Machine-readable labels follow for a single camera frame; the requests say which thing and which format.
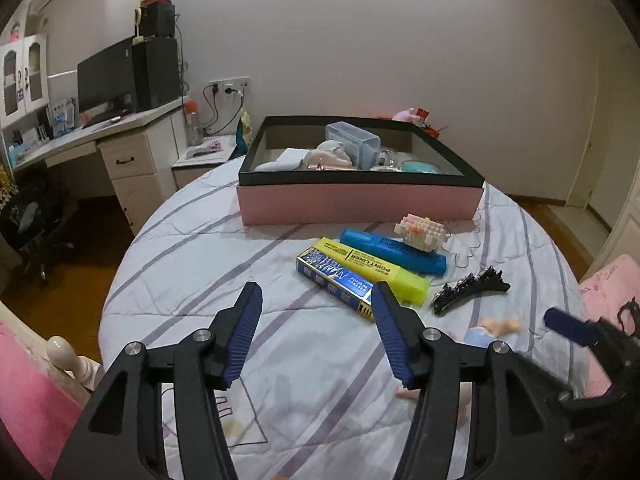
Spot pink white block owl figure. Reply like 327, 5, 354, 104
394, 214, 447, 252

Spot teal round case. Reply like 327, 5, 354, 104
400, 160, 442, 174

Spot clear plastic lidded box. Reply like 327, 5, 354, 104
326, 122, 381, 170

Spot white plush bunny toy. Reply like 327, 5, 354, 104
303, 140, 355, 170

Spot white rounded plastic device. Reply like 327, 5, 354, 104
255, 148, 318, 172

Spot pink pillow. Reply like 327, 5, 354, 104
578, 252, 640, 396

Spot pink blanket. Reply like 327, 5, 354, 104
1, 325, 81, 479

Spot baby doll blue dress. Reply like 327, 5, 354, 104
394, 314, 524, 403

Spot black hair clip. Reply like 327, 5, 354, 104
431, 266, 511, 316

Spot blue highlighter marker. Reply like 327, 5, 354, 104
340, 229, 447, 278

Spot yellow highlighter marker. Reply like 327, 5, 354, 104
314, 237, 430, 306

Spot white striped bed sheet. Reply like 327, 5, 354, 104
99, 162, 588, 479

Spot black desk chair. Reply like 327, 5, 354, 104
1, 165, 78, 286

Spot blue gold small carton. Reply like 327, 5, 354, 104
296, 247, 374, 322

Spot pink plush toy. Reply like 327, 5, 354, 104
392, 107, 421, 125

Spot white computer desk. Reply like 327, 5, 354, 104
11, 98, 186, 234

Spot white low side cabinet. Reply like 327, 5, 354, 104
171, 136, 236, 188

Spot clear bottle orange cap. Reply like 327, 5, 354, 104
183, 100, 203, 146

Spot pink black storage box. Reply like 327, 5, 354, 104
236, 115, 485, 226

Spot snack bag blue yellow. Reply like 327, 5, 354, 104
235, 108, 254, 154

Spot black computer monitor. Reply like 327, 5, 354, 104
77, 37, 136, 127

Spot black computer tower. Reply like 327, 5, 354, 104
131, 37, 181, 112

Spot white glass-door hutch cabinet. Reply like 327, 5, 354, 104
1, 34, 49, 128

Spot black upper speaker box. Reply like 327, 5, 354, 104
134, 1, 176, 38

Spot white bed post knob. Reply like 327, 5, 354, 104
47, 336, 104, 391

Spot white wall power strip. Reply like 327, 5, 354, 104
207, 76, 250, 92

